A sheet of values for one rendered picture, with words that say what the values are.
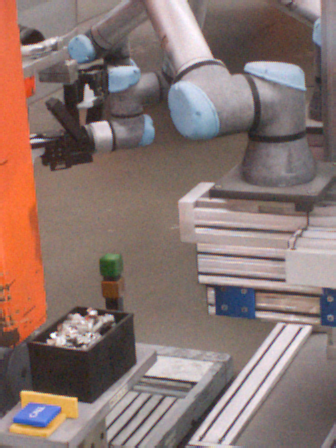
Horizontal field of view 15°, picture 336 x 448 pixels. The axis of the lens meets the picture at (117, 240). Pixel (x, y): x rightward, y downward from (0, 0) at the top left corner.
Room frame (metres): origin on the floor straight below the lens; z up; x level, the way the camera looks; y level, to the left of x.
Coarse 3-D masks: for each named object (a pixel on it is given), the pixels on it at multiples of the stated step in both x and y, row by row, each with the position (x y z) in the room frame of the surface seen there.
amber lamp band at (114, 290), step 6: (102, 282) 2.49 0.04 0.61; (108, 282) 2.49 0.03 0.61; (114, 282) 2.48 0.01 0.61; (120, 282) 2.49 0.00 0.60; (102, 288) 2.49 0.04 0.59; (108, 288) 2.49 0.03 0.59; (114, 288) 2.48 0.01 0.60; (120, 288) 2.49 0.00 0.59; (102, 294) 2.49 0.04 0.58; (108, 294) 2.49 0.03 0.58; (114, 294) 2.48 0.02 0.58; (120, 294) 2.49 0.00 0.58
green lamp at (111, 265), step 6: (102, 258) 2.50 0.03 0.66; (108, 258) 2.49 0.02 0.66; (114, 258) 2.49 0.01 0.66; (120, 258) 2.50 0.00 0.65; (102, 264) 2.49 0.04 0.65; (108, 264) 2.48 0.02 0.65; (114, 264) 2.48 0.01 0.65; (120, 264) 2.50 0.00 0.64; (102, 270) 2.49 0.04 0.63; (108, 270) 2.49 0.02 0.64; (114, 270) 2.48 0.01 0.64; (120, 270) 2.50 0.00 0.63; (114, 276) 2.48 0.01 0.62
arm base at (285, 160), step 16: (256, 144) 2.44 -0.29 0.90; (272, 144) 2.42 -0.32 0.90; (288, 144) 2.41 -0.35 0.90; (304, 144) 2.44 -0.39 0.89; (256, 160) 2.43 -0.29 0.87; (272, 160) 2.41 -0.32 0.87; (288, 160) 2.41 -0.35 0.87; (304, 160) 2.42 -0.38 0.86; (256, 176) 2.42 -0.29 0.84; (272, 176) 2.40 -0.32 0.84; (288, 176) 2.40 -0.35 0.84; (304, 176) 2.41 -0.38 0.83
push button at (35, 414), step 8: (24, 408) 2.19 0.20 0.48; (32, 408) 2.19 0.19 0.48; (40, 408) 2.19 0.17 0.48; (48, 408) 2.18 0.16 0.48; (56, 408) 2.18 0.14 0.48; (16, 416) 2.16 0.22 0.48; (24, 416) 2.16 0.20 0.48; (32, 416) 2.16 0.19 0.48; (40, 416) 2.15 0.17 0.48; (48, 416) 2.15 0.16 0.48; (32, 424) 2.14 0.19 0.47; (40, 424) 2.13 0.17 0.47
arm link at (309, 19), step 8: (264, 0) 3.15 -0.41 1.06; (272, 0) 3.12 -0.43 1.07; (280, 0) 3.10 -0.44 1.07; (288, 0) 3.09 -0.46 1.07; (296, 0) 3.08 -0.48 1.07; (304, 0) 3.07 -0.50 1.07; (312, 0) 3.07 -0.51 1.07; (280, 8) 3.12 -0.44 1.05; (288, 8) 3.10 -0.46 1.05; (296, 8) 3.08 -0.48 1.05; (304, 8) 3.07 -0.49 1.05; (312, 8) 3.06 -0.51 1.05; (296, 16) 3.09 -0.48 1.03; (304, 16) 3.07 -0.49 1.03; (312, 16) 3.06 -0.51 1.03; (312, 24) 3.07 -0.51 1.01
